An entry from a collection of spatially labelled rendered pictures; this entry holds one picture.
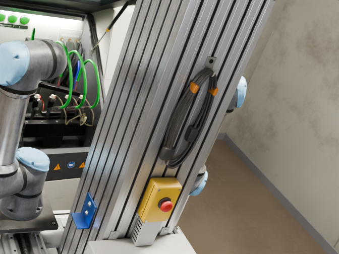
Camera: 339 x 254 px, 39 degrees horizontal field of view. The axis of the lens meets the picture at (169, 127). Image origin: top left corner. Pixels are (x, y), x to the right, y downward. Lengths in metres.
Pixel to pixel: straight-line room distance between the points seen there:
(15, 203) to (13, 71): 0.55
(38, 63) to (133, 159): 0.37
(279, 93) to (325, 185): 1.00
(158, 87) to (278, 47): 3.67
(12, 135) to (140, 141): 0.41
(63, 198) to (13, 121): 1.10
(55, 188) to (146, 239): 1.03
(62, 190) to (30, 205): 0.75
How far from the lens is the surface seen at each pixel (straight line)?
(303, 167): 4.48
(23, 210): 1.73
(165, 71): 1.19
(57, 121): 2.49
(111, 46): 2.51
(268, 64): 4.88
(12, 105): 1.43
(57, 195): 2.48
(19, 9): 2.46
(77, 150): 2.36
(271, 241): 4.09
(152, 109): 1.23
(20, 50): 1.36
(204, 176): 1.91
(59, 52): 1.44
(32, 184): 1.67
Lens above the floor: 2.19
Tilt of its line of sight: 26 degrees down
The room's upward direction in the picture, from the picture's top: 22 degrees clockwise
